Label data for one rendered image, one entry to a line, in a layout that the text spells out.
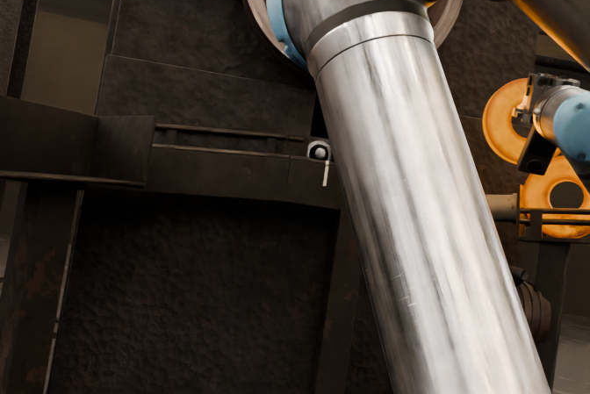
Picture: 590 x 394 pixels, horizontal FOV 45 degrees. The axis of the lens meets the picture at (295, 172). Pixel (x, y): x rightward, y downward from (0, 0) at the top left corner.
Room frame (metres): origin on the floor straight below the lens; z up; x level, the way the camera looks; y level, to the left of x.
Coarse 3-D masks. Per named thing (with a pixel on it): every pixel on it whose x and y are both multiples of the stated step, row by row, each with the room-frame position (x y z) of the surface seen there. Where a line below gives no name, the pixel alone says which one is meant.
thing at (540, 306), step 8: (520, 288) 1.34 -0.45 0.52; (528, 288) 1.34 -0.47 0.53; (520, 296) 1.32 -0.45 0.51; (528, 296) 1.33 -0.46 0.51; (536, 296) 1.33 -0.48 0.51; (528, 304) 1.32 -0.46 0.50; (536, 304) 1.32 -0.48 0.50; (544, 304) 1.32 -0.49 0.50; (528, 312) 1.31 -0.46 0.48; (536, 312) 1.31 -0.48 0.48; (544, 312) 1.32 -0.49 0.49; (528, 320) 1.31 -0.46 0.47; (536, 320) 1.31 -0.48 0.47; (544, 320) 1.31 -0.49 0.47; (536, 328) 1.31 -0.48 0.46; (544, 328) 1.32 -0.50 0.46; (536, 336) 1.32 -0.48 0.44; (544, 336) 1.32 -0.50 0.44
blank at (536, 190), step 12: (564, 156) 1.34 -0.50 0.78; (552, 168) 1.35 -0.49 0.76; (564, 168) 1.34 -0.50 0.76; (528, 180) 1.37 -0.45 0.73; (540, 180) 1.36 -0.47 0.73; (552, 180) 1.35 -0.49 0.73; (564, 180) 1.35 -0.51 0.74; (576, 180) 1.33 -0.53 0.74; (528, 192) 1.37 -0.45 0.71; (540, 192) 1.36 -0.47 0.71; (528, 204) 1.37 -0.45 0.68; (540, 204) 1.36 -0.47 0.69; (588, 204) 1.32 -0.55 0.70; (528, 216) 1.37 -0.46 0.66; (552, 216) 1.34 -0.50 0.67; (564, 216) 1.33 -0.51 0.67; (576, 216) 1.32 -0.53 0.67; (588, 216) 1.31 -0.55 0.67; (552, 228) 1.34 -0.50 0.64; (564, 228) 1.33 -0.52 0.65; (576, 228) 1.32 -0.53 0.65; (588, 228) 1.31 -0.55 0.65
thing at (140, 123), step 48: (0, 96) 1.17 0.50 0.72; (0, 144) 1.18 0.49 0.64; (48, 144) 1.24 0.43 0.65; (96, 144) 1.28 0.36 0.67; (144, 144) 1.16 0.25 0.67; (48, 192) 1.11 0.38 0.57; (48, 240) 1.12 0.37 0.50; (48, 288) 1.13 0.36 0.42; (48, 336) 1.14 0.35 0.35; (0, 384) 1.13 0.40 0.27
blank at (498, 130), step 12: (516, 84) 1.27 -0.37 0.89; (492, 96) 1.30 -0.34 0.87; (504, 96) 1.27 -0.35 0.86; (516, 96) 1.27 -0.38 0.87; (492, 108) 1.27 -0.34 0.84; (504, 108) 1.27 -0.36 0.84; (492, 120) 1.27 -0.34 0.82; (504, 120) 1.27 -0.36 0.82; (492, 132) 1.27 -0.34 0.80; (504, 132) 1.27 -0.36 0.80; (492, 144) 1.28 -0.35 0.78; (504, 144) 1.27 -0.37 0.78; (516, 144) 1.27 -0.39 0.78; (504, 156) 1.28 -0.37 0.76; (516, 156) 1.27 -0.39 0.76
